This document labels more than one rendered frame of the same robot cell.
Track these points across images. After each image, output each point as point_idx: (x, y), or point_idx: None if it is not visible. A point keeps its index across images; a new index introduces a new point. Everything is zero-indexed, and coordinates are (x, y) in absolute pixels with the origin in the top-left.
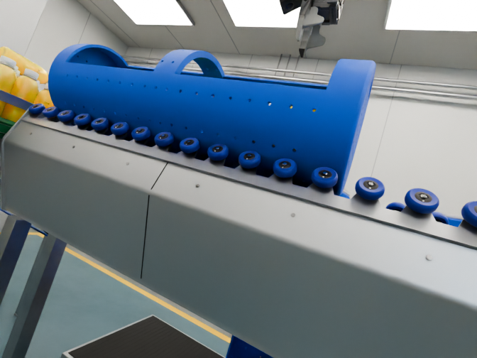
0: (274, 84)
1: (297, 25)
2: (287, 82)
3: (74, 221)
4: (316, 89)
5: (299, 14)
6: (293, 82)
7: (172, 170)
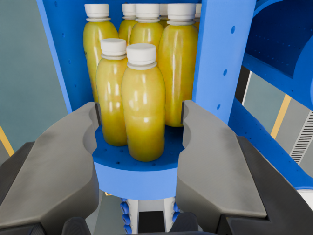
0: (55, 67)
1: (64, 118)
2: (198, 52)
3: None
4: (68, 113)
5: (29, 147)
6: (196, 69)
7: None
